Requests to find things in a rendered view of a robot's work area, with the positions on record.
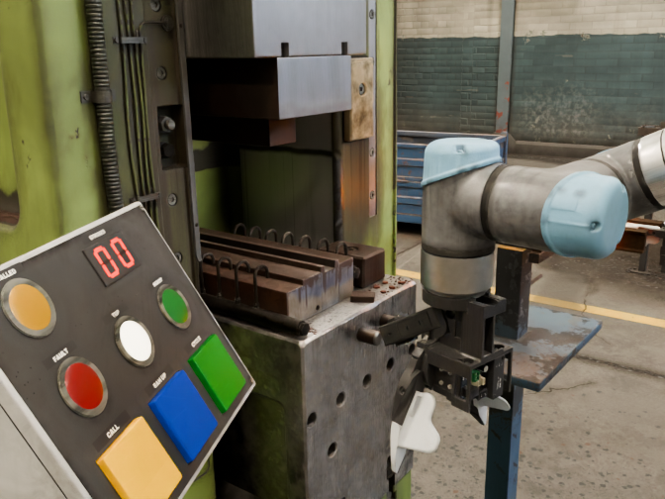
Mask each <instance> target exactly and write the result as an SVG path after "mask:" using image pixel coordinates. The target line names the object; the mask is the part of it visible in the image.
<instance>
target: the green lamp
mask: <svg viewBox="0 0 665 499"><path fill-rule="evenodd" d="M162 302H163V306H164V308H165V310H166V312H167V314H168V315H169V316H170V317H171V318H172V319H173V320H174V321H175V322H177V323H181V324H182V323H185V322H186V321H187V318H188V310H187V307H186V304H185V302H184V300H183V299H182V297H181V296H180V295H179V294H178V293H177V292H176V291H174V290H172V289H166V290H164V292H163V294H162Z"/></svg>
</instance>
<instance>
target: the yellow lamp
mask: <svg viewBox="0 0 665 499"><path fill-rule="evenodd" d="M9 304H10V308H11V311H12V313H13V314H14V316H15V318H16V319H17V320H18V321H19V322H20V323H21V324H22V325H24V326H25V327H27V328H29V329H32V330H42V329H44V328H45V327H46V326H47V325H48V324H49V321H50V307H49V304H48V301H47V299H46V298H45V296H44V295H43V294H42V293H41V292H40V291H39V290H37V289H36V288H34V287H32V286H30V285H26V284H20V285H17V286H15V287H14V288H13V289H12V290H11V292H10V295H9Z"/></svg>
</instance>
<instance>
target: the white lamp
mask: <svg viewBox="0 0 665 499"><path fill-rule="evenodd" d="M120 334H121V340H122V343H123V346H124V348H125V349H126V351H127V352H128V353H129V354H130V355H131V356H132V357H133V358H135V359H138V360H146V359H147V358H148V357H149V355H150V350H151V347H150V341H149V338H148V336H147V334H146V332H145V331H144V329H143V328H142V327H141V326H140V325H139V324H137V323H135V322H132V321H128V322H125V323H124V324H123V325H122V327H121V331H120Z"/></svg>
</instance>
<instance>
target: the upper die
mask: <svg viewBox="0 0 665 499"><path fill-rule="evenodd" d="M186 63H187V80H188V90H189V103H190V115H201V116H218V117H235V118H250V119H267V120H284V119H291V118H298V117H305V116H312V115H319V114H325V113H332V112H339V111H346V110H351V63H350V55H324V56H296V57H270V58H194V59H186Z"/></svg>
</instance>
